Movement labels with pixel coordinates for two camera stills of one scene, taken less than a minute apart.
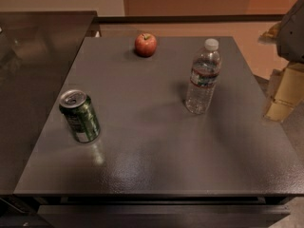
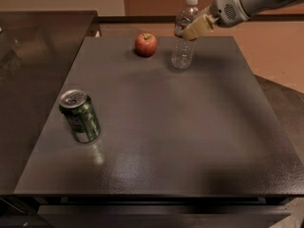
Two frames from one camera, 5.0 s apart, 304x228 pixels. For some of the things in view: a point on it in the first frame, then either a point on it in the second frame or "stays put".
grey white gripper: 292,37 to 225,9
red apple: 145,45 stays put
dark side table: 38,53 stays put
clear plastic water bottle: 203,78 to 182,49
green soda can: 81,115 stays put
